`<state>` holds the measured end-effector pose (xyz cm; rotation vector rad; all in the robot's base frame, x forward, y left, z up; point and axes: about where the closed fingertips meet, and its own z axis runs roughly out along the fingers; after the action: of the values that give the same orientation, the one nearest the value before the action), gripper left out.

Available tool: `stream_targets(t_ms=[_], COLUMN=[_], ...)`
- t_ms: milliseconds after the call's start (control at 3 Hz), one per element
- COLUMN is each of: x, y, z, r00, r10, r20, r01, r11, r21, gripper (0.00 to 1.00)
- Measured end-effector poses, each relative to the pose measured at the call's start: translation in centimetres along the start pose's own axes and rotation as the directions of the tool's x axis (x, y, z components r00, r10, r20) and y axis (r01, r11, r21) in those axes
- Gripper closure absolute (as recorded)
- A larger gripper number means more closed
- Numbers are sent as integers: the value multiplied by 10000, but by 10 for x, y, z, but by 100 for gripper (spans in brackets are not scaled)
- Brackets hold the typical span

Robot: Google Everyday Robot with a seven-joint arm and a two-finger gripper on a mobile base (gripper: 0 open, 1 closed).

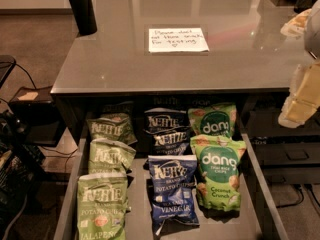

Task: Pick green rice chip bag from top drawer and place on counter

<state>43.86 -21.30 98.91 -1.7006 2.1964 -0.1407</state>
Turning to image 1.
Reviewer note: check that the dark lower cabinet drawers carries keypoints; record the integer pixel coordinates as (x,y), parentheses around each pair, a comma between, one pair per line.
(285,155)

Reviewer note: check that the open grey top drawer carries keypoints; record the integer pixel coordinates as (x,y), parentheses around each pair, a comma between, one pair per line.
(257,219)

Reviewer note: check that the front green jalapeno chip bag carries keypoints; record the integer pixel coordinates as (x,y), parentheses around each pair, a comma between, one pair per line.
(101,206)

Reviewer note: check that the white handwritten paper note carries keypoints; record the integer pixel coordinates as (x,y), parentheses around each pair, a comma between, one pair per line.
(167,40)

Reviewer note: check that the black cylindrical post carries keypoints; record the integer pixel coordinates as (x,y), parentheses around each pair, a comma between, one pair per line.
(84,16)

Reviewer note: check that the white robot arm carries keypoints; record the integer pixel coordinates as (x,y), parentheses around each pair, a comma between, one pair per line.
(311,35)

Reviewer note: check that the middle dark blue Kettle bag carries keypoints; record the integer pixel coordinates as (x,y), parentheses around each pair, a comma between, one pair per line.
(171,143)

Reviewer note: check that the front blue Kettle chip bag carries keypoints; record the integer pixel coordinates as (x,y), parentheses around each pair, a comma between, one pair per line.
(172,199)

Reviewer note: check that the back dark blue Kettle bag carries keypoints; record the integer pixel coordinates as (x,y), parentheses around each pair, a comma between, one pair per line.
(163,119)

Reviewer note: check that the green dang rice chips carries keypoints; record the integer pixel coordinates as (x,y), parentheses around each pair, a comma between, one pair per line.
(217,119)
(218,176)

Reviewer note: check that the black equipment at left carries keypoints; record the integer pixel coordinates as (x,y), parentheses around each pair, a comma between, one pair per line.
(18,171)

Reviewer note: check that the dark box with tape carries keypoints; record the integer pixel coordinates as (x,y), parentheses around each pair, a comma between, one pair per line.
(37,110)

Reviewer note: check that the middle green Kettle chip bag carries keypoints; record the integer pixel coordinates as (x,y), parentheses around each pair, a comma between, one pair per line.
(110,156)

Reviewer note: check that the back green Kettle chip bag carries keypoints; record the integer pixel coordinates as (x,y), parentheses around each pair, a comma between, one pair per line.
(114,126)

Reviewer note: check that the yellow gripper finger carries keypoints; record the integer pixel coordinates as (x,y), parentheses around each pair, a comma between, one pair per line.
(304,96)
(296,26)

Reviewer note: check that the dark blue kettle bag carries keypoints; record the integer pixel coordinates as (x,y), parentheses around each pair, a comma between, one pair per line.
(163,119)
(171,143)

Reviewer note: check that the green kettle chip bag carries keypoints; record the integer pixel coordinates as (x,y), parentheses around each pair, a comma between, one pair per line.
(110,156)
(114,126)

